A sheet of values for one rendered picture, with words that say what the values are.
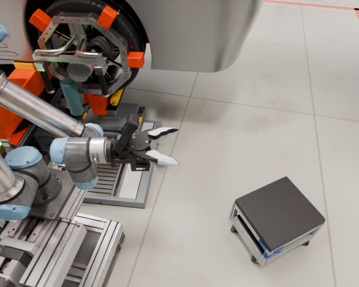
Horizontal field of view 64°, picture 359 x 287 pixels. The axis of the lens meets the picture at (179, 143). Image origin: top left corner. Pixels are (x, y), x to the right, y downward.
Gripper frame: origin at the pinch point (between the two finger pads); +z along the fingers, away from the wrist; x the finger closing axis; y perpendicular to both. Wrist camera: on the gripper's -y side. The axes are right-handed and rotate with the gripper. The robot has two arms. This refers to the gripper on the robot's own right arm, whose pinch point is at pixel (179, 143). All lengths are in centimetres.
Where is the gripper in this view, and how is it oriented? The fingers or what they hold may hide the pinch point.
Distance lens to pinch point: 79.7
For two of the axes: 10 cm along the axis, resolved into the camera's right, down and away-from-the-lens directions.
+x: 0.2, 6.4, -7.7
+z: 10.0, -0.1, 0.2
